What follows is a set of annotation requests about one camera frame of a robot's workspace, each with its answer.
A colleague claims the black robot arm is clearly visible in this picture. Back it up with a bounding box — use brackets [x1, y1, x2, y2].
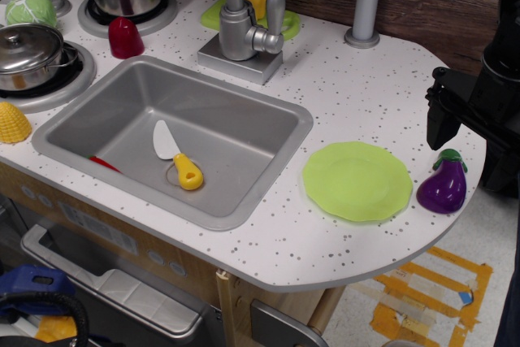
[426, 0, 519, 197]

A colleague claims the red toy pepper half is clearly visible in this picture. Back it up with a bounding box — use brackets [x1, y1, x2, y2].
[108, 16, 145, 59]

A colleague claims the front stove burner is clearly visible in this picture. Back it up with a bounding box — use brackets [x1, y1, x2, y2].
[1, 41, 96, 114]

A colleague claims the rear right stove burner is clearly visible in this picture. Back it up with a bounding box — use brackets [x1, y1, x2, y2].
[77, 0, 178, 38]

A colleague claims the grey support pole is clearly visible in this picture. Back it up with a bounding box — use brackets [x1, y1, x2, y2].
[344, 0, 379, 49]

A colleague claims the silver toy faucet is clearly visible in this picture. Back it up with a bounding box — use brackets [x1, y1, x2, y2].
[197, 0, 285, 85]

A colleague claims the green plastic cutting board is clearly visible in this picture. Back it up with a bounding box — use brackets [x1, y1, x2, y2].
[201, 0, 301, 41]

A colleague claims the yellow handled toy knife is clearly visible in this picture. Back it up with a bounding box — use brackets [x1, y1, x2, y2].
[153, 120, 204, 191]

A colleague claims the purple toy eggplant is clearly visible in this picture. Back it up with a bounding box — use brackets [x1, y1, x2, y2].
[416, 149, 467, 215]

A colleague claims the stove burner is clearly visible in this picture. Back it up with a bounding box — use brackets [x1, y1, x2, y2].
[1, 41, 96, 114]
[77, 0, 178, 38]

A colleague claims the yellow floor tape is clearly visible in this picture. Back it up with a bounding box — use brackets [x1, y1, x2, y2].
[360, 247, 493, 346]

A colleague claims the blue clamp with black cable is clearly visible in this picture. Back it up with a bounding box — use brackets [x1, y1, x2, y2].
[1, 264, 89, 346]

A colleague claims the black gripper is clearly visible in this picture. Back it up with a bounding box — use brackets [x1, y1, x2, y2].
[426, 66, 519, 150]

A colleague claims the light green plastic plate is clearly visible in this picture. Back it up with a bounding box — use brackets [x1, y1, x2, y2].
[302, 141, 413, 223]

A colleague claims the yellow toy corn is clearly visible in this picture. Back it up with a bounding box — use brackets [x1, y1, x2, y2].
[1, 102, 33, 144]

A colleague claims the lidded steel pot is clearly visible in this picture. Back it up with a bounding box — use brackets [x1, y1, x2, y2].
[1, 23, 78, 92]

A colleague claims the silver oven door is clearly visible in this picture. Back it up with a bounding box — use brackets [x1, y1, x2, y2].
[21, 224, 224, 346]

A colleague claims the grey toy sink basin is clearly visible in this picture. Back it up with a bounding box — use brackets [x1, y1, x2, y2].
[32, 56, 313, 231]

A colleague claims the green toy cabbage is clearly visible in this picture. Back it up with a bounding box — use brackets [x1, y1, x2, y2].
[5, 0, 58, 28]

